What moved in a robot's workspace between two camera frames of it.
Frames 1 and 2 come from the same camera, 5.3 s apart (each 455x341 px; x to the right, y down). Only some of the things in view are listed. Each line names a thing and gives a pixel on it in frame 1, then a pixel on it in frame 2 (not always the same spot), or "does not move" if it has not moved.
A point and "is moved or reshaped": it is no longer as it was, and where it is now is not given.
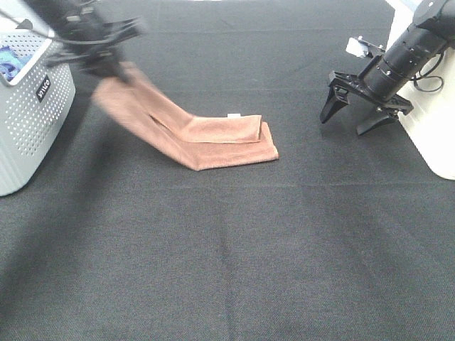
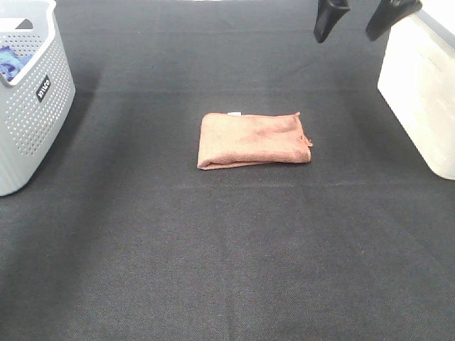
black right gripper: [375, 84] to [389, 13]
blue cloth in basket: [11, 62] does not move
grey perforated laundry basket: [38, 91] does not move
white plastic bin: [431, 119] does not move
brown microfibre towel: [202, 142] is moved or reshaped
